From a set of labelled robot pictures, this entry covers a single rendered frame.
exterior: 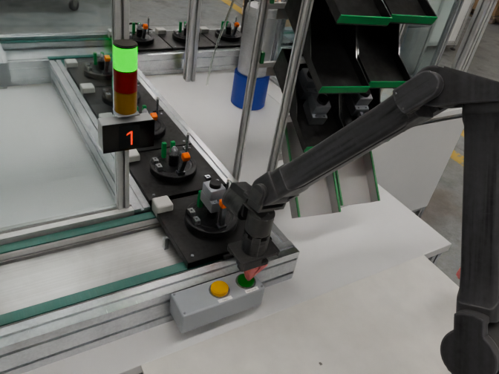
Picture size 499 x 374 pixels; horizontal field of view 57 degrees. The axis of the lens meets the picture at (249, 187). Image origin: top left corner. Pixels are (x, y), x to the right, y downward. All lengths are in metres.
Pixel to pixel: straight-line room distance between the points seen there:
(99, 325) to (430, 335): 0.80
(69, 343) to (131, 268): 0.23
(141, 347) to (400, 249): 0.83
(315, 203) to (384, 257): 0.29
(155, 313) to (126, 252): 0.20
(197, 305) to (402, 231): 0.79
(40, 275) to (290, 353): 0.60
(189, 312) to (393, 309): 0.56
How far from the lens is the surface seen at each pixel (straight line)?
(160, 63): 2.30
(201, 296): 1.06
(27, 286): 1.17
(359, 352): 1.19
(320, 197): 1.31
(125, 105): 1.06
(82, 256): 1.21
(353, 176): 1.40
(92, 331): 1.06
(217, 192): 1.15
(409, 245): 1.54
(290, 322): 1.18
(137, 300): 1.05
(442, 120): 2.67
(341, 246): 1.43
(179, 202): 1.28
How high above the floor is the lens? 1.76
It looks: 35 degrees down
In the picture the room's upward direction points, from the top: 10 degrees clockwise
